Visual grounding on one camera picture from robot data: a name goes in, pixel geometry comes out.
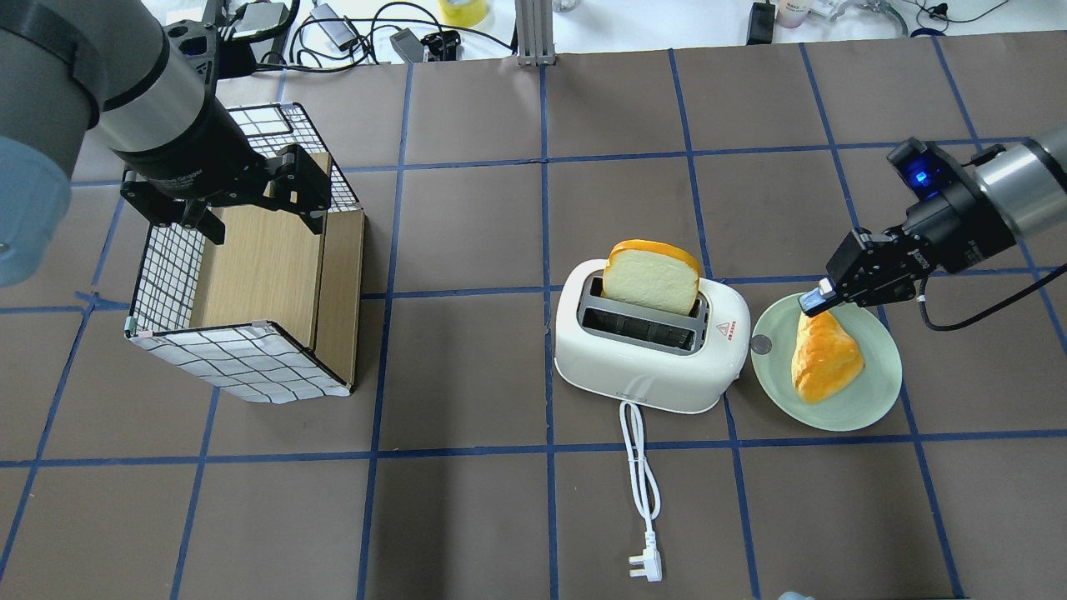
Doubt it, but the white paper cup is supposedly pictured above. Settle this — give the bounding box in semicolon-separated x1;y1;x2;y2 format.
776;0;814;29

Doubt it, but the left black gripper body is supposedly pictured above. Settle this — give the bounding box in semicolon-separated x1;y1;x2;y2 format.
120;22;331;234

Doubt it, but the triangular bread on plate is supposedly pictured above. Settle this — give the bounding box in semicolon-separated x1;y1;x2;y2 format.
790;312;865;405

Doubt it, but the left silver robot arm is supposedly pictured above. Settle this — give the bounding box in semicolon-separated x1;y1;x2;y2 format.
1;1;331;286

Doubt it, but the green round plate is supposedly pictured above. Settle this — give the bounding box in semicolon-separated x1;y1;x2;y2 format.
751;295;902;432

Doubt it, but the bread slice in toaster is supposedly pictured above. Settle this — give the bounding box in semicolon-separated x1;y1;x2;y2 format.
601;239;702;315

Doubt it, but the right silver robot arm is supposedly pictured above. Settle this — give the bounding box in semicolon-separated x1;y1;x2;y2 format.
798;125;1066;318

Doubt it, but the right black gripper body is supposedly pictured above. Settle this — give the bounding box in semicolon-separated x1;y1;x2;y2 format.
824;137;1017;310

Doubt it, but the white two-slot toaster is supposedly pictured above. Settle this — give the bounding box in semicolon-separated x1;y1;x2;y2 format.
554;259;752;414

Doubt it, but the yellow tape roll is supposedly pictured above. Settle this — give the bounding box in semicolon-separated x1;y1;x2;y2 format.
437;0;488;29

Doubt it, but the black power adapter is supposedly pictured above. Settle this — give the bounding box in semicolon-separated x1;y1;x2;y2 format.
744;1;776;46

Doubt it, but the wire basket with wood board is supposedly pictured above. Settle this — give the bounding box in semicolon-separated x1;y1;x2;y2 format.
123;102;366;405

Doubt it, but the aluminium frame post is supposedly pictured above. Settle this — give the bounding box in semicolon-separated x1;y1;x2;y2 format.
514;0;557;66

